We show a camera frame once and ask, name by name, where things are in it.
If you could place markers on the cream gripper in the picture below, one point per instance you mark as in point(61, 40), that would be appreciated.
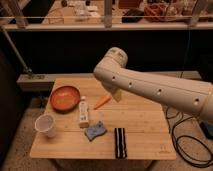
point(116, 94)

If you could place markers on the orange ceramic bowl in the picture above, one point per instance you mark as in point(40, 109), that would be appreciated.
point(64, 98)

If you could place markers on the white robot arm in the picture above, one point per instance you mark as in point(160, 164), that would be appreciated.
point(189, 96)

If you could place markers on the orange carrot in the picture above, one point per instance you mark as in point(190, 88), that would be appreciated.
point(103, 100)

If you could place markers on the wooden table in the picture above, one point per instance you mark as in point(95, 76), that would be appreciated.
point(146, 132)

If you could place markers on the black white striped cloth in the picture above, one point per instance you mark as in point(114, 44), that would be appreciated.
point(120, 143)

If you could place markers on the blue sponge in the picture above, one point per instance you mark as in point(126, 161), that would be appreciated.
point(94, 131)

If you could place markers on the grey metal ledge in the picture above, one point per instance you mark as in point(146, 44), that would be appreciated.
point(45, 82)

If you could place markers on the white plastic cup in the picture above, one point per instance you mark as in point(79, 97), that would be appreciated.
point(45, 124)

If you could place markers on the black object on shelf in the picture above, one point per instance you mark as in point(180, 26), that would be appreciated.
point(132, 16)

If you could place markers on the red basket on shelf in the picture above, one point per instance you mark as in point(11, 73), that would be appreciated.
point(162, 12)

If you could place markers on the diagonal metal rod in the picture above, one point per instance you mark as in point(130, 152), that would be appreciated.
point(26, 69)

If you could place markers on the black box on floor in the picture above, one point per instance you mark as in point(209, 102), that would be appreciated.
point(207, 130)

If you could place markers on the upper shelf rail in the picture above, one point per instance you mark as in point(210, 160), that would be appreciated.
point(97, 15)

